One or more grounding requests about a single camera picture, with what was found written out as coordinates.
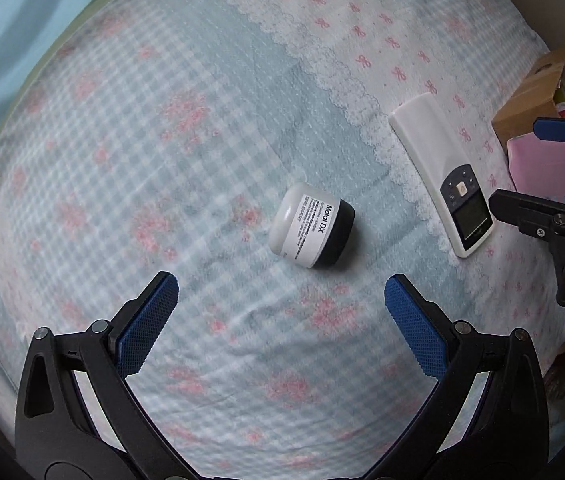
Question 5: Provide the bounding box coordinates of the white jar with black lid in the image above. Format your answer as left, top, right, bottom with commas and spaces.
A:
268, 182, 355, 269

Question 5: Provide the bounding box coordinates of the green mattress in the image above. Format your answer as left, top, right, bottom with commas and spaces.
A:
7, 0, 128, 126

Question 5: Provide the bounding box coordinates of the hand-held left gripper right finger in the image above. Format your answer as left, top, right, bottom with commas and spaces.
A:
367, 274, 549, 480

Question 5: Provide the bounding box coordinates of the checked floral bed sheet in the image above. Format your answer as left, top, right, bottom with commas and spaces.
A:
0, 0, 565, 480

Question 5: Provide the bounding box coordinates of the white remote control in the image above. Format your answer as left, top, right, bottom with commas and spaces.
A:
388, 92, 494, 259

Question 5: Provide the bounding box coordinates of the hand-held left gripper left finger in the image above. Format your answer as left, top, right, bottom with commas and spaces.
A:
15, 271, 198, 480

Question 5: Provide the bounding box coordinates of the paper-wrapped cardboard box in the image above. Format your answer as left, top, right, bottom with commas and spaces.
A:
491, 42, 565, 211

